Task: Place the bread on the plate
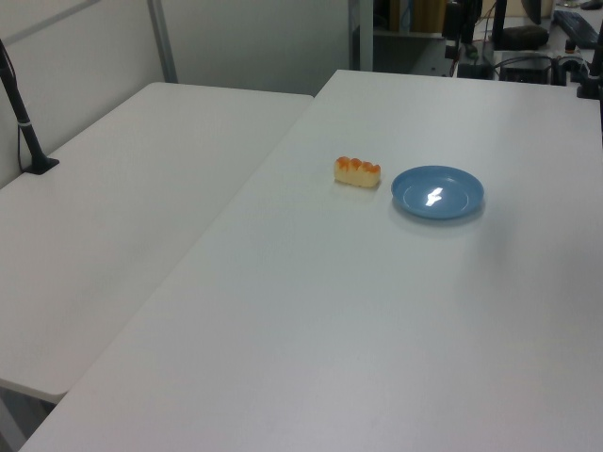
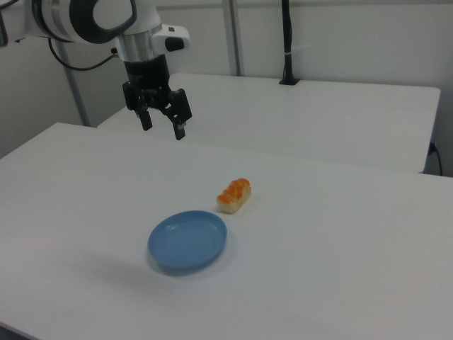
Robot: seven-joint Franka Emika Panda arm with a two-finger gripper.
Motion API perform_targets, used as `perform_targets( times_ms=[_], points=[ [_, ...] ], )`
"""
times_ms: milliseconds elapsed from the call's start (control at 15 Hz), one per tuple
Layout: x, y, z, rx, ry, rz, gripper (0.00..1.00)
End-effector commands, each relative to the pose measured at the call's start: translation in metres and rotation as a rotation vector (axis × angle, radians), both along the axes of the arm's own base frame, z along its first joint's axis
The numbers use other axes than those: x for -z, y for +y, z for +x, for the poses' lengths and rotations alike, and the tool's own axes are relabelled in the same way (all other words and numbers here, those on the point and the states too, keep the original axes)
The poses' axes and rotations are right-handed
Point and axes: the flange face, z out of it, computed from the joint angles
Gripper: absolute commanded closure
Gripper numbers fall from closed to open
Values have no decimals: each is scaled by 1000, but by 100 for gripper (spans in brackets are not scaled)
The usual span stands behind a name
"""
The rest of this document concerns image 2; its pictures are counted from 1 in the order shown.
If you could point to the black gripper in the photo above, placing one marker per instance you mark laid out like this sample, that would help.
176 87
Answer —
147 76

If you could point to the orange glazed bread loaf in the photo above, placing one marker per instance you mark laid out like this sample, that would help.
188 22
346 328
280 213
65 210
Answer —
234 197

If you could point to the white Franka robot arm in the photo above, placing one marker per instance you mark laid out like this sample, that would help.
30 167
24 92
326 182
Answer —
53 17

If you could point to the blue round plate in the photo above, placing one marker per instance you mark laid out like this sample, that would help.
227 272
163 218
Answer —
187 244

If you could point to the white side table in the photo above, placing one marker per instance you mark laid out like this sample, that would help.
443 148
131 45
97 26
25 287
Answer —
283 117

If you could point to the aluminium frame post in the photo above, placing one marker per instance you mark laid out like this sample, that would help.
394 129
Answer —
76 93

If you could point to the black camera pole with clamp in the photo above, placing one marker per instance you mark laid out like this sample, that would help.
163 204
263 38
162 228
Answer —
288 35

